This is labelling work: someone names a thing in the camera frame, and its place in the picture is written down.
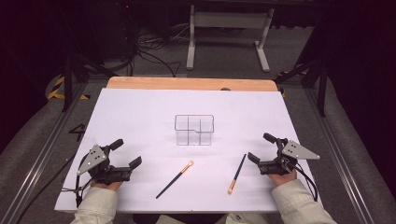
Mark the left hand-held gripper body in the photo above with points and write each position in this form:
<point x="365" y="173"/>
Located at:
<point x="107" y="172"/>

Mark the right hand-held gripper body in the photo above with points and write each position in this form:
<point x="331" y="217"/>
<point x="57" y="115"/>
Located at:
<point x="280" y="166"/>

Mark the black makeup brush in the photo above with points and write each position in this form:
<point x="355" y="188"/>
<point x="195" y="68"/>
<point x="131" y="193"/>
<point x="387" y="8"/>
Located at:
<point x="174" y="179"/>
<point x="237" y="173"/>

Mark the clear plastic organizer box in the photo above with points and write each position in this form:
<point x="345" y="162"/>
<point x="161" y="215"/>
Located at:
<point x="193" y="137"/>

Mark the person's right hand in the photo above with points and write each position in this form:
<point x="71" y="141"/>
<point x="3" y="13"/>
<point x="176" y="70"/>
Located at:
<point x="281" y="179"/>

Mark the person's left hand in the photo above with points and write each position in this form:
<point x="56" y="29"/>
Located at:
<point x="109" y="186"/>

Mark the white table sheet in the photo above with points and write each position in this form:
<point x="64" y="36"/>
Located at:
<point x="140" y="109"/>

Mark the wooden table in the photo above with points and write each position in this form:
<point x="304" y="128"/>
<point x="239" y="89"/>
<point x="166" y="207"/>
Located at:
<point x="186" y="83"/>

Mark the white metal stand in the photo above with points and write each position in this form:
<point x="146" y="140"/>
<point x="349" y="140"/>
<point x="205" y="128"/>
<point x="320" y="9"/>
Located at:
<point x="230" y="19"/>

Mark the aluminium floor rail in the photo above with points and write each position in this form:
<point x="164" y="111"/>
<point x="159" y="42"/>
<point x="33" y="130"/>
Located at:
<point x="339" y="161"/>
<point x="43" y="155"/>

